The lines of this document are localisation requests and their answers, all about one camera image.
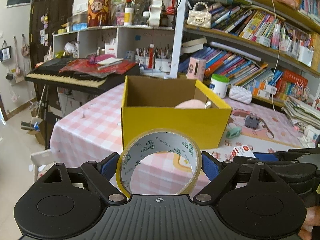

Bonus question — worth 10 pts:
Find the grey toy car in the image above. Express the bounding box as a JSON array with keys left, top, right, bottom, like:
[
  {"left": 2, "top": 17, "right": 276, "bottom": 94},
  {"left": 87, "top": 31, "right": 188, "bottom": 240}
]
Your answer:
[{"left": 245, "top": 114, "right": 260, "bottom": 129}]

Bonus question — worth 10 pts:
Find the cream pearl handbag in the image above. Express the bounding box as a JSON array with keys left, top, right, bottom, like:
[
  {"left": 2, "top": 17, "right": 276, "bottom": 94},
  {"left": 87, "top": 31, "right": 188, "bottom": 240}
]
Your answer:
[{"left": 187, "top": 2, "right": 212, "bottom": 29}]

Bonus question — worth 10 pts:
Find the white quilted pouch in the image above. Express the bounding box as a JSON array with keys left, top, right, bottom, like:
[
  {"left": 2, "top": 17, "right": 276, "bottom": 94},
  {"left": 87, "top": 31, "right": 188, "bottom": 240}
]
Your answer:
[{"left": 228, "top": 86, "right": 252, "bottom": 105}]

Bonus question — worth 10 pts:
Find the red paper stack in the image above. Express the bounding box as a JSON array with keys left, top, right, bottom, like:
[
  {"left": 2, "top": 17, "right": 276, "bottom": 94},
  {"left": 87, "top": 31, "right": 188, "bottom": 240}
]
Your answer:
[{"left": 59, "top": 59, "right": 136, "bottom": 75}]

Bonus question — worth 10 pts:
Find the yellow adhesive tape roll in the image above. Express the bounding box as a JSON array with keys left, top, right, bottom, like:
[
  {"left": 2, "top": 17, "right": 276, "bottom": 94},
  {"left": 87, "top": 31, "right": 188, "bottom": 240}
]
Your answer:
[{"left": 116, "top": 129, "right": 202, "bottom": 197}]

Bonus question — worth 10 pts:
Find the white jar green lid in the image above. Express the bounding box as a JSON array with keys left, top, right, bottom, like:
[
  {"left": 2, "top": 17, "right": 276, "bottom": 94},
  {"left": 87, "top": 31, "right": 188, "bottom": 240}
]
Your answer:
[{"left": 209, "top": 74, "right": 229, "bottom": 99}]

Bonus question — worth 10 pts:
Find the stack of newspapers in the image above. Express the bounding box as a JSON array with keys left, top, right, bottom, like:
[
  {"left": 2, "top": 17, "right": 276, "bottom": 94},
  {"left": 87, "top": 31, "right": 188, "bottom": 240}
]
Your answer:
[{"left": 282, "top": 96, "right": 319, "bottom": 129}]

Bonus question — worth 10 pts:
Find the fortune god figure box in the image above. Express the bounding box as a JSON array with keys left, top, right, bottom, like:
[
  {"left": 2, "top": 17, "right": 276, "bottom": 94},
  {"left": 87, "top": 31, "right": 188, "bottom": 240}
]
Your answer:
[{"left": 87, "top": 0, "right": 112, "bottom": 28}]

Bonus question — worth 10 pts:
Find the white small box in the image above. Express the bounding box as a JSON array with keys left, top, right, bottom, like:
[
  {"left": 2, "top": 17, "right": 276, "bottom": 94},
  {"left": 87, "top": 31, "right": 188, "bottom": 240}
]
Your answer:
[{"left": 231, "top": 145, "right": 255, "bottom": 158}]

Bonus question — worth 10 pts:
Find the black electronic keyboard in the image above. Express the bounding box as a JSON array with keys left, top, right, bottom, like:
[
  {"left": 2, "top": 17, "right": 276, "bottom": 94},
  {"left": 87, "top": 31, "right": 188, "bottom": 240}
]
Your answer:
[{"left": 24, "top": 58, "right": 140, "bottom": 95}]

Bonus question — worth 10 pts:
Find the yellow cardboard box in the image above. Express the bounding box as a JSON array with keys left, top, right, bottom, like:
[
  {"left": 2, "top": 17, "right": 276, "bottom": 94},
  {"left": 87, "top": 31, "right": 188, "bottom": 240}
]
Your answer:
[{"left": 121, "top": 76, "right": 232, "bottom": 149}]

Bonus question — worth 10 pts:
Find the pink plush toy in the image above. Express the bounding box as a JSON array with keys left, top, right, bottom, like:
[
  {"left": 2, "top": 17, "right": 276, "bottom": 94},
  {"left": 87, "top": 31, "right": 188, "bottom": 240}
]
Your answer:
[{"left": 175, "top": 99, "right": 206, "bottom": 109}]

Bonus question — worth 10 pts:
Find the white desk shelf unit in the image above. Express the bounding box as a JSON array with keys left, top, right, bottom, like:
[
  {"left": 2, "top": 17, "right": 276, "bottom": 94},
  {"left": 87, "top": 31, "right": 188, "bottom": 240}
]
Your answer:
[{"left": 53, "top": 0, "right": 186, "bottom": 79}]

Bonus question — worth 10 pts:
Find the cartoon desk mat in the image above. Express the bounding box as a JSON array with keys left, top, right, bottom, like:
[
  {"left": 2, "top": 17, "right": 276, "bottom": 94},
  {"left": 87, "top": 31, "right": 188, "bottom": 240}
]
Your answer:
[{"left": 203, "top": 106, "right": 303, "bottom": 161}]

